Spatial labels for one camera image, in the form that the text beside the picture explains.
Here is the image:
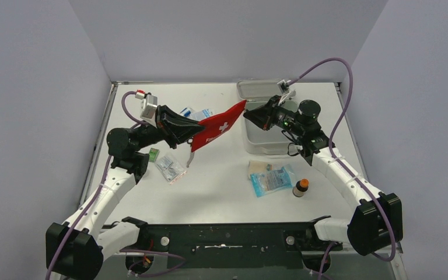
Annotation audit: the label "red first aid pouch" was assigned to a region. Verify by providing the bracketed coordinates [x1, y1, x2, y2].
[191, 100, 247, 153]

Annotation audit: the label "small white blue tube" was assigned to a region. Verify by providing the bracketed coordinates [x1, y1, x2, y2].
[180, 107, 194, 117]

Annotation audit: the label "black handled scissors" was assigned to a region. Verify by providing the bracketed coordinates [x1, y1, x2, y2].
[186, 152, 195, 168]

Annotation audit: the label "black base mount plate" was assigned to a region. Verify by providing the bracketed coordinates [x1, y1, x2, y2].
[131, 222, 329, 269]

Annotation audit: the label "clear bag of wipes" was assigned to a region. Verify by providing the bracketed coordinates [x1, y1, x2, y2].
[155, 152, 187, 184]

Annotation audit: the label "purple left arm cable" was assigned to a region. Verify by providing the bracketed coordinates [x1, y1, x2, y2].
[45, 91, 148, 280]

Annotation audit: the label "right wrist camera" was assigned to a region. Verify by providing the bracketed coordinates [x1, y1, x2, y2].
[277, 80, 296, 106]

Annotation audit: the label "beige gauze packet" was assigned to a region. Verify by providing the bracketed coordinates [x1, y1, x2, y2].
[248, 160, 273, 179]

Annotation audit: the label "brown bottle orange cap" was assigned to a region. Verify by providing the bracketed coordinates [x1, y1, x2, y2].
[292, 178, 309, 198]

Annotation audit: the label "blue mask packet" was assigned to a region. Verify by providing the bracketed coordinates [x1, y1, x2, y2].
[250, 164, 296, 197]

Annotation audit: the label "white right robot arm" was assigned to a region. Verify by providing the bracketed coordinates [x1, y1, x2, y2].
[243, 95, 403, 256]

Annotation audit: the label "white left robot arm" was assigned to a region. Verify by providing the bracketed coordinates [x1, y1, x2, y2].
[45, 106, 205, 279]

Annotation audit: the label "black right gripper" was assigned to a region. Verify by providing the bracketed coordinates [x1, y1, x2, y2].
[246, 94, 307, 137]

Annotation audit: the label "grey open storage box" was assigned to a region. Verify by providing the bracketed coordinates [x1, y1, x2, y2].
[236, 79, 307, 156]

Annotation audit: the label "white blue label packet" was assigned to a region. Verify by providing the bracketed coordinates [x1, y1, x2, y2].
[189, 109, 214, 121]

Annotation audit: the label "small green box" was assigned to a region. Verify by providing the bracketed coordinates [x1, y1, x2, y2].
[149, 148, 160, 162]

